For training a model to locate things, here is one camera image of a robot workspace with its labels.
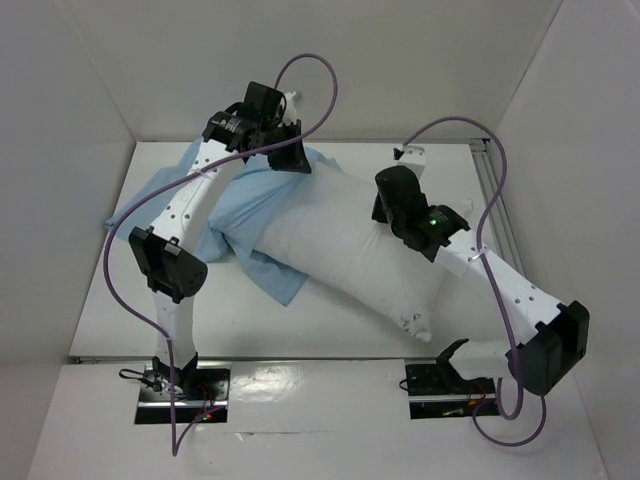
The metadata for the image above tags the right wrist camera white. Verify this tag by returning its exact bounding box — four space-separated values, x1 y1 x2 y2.
393 145 426 179

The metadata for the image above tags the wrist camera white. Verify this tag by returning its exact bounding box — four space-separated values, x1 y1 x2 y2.
281 91 303 125
393 145 426 179

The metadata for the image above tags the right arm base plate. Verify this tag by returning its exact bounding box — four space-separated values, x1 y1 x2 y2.
398 359 499 420

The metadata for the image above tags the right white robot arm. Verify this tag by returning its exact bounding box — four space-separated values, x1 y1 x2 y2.
372 165 590 396

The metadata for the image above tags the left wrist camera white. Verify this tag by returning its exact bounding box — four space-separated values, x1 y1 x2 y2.
281 91 303 125

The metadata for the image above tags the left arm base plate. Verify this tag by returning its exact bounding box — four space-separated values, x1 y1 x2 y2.
119 361 231 425

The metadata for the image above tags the aluminium rail frame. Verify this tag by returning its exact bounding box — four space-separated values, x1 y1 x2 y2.
470 138 523 273

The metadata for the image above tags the white pillow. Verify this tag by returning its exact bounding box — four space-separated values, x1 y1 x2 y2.
255 165 445 342

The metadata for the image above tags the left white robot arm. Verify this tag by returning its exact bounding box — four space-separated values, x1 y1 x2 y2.
128 82 311 399

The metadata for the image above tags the blue green pillowcase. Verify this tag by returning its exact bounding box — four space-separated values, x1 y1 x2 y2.
104 137 344 307

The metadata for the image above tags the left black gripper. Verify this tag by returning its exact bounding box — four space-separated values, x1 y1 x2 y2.
261 119 312 174

